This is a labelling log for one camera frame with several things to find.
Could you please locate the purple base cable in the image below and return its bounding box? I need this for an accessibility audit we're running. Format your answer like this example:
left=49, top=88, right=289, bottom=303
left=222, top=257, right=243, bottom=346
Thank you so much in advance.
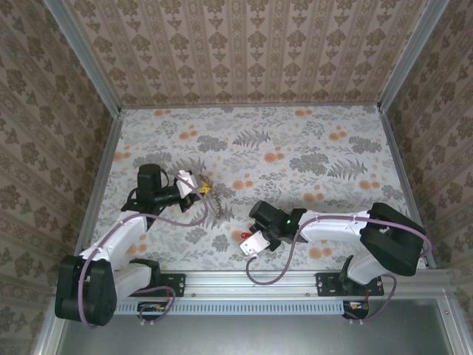
left=137, top=285, right=177, bottom=327
left=345, top=275, right=399, bottom=323

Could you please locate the aluminium frame post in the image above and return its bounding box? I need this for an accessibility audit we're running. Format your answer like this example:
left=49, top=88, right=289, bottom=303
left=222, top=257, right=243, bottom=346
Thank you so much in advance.
left=43, top=0, right=123, bottom=116
left=376, top=0, right=451, bottom=112

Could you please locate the white slotted cable duct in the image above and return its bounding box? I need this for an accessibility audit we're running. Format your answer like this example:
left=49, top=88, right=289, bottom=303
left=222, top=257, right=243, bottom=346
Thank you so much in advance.
left=112, top=299, right=347, bottom=317

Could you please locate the black controller board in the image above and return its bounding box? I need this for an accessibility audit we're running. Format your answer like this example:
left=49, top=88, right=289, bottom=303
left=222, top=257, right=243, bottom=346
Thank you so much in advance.
left=137, top=300, right=175, bottom=321
left=341, top=300, right=371, bottom=321

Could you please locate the aluminium front rail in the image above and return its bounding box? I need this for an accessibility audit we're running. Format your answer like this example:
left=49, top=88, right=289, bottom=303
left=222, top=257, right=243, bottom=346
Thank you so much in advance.
left=160, top=271, right=452, bottom=299

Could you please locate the grey sheet metal panel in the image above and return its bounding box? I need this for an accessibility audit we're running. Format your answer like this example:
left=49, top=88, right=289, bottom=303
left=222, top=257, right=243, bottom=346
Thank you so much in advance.
left=55, top=314, right=454, bottom=355

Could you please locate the grey keyring holder with rings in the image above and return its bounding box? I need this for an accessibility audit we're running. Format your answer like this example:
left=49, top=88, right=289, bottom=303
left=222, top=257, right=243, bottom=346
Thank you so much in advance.
left=201, top=176, right=232, bottom=227

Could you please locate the aluminium side rail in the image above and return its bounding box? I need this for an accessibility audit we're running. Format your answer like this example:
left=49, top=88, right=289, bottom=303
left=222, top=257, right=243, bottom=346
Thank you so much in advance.
left=380, top=109, right=438, bottom=270
left=35, top=110, right=125, bottom=355

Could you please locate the aluminium back rail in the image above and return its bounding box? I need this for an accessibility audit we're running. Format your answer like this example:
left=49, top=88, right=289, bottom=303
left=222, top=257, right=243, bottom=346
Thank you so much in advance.
left=120, top=103, right=381, bottom=111

